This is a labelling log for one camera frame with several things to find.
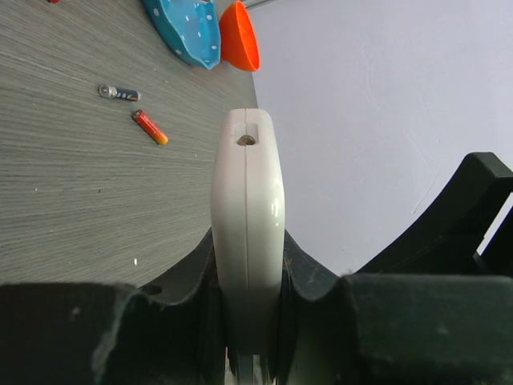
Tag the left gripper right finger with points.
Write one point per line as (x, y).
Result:
(391, 328)

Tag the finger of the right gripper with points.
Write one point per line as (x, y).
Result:
(445, 238)

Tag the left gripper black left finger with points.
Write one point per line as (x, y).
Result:
(168, 331)

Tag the white remote control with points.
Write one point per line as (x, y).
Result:
(248, 230)

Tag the red orange battery centre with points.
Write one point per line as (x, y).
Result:
(150, 127)

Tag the black battery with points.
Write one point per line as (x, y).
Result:
(112, 92)

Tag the orange plastic bowl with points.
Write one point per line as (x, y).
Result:
(239, 45)

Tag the blue dotted plate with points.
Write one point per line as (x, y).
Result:
(189, 28)

